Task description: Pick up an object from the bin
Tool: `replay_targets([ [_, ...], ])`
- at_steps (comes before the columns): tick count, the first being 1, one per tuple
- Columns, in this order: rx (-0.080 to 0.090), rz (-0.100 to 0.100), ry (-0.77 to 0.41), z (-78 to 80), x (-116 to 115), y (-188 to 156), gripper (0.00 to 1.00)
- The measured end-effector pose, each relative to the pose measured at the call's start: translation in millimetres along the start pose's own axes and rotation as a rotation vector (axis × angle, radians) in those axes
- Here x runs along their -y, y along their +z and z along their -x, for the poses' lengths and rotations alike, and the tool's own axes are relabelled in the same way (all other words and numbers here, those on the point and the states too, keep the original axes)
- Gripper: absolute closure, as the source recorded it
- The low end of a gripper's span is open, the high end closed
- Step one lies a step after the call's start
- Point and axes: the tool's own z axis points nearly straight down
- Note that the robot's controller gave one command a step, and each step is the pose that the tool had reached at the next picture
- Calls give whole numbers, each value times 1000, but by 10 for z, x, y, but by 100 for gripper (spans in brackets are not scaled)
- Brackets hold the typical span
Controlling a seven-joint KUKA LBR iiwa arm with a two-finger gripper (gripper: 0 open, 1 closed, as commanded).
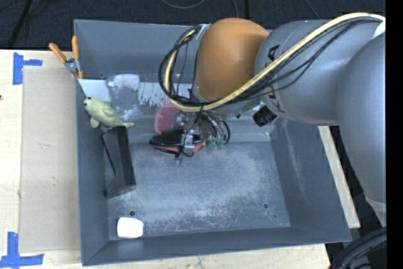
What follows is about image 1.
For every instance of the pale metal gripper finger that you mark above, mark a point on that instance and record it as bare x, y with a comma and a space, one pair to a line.
187, 152
188, 140

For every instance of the black and red tool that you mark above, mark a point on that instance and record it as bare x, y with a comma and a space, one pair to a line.
165, 138

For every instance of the red clear plastic cup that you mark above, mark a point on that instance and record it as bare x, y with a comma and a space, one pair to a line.
167, 118

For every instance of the grey metal bin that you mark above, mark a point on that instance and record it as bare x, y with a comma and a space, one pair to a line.
201, 192

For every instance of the dark green flat block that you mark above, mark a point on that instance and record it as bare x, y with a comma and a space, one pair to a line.
119, 163

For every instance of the green toy animal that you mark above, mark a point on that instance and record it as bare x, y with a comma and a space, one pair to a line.
101, 110

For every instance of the white rounded block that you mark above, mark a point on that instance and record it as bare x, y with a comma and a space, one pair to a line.
129, 227

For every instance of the pale wood flat board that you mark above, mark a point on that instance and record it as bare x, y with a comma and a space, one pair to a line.
47, 160

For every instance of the black cylinder on white bracket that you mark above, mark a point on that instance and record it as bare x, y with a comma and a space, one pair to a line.
264, 116

